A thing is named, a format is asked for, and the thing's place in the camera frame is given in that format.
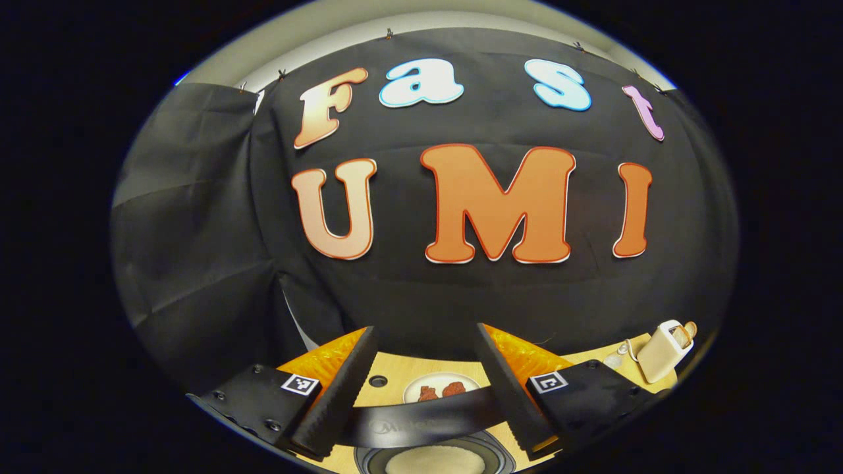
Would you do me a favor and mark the white round plate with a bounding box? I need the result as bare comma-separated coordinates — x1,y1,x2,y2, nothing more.
402,372,483,406

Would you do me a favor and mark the white rice heap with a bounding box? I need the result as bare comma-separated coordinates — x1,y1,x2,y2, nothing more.
384,446,487,474

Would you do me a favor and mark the white toaster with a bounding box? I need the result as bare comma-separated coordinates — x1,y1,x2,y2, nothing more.
636,320,695,384

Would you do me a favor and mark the black backdrop cloth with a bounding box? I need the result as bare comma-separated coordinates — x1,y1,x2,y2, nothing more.
109,26,738,396

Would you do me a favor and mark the white toaster cable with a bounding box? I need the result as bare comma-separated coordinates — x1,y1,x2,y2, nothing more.
616,338,653,363

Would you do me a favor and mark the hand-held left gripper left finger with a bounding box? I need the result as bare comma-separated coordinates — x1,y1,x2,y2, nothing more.
186,325,379,461

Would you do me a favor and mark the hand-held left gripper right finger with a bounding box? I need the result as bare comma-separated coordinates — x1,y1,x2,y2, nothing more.
474,323,659,461

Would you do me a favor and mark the black lidded rice cooker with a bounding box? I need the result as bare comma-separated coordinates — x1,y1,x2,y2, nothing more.
339,387,518,474

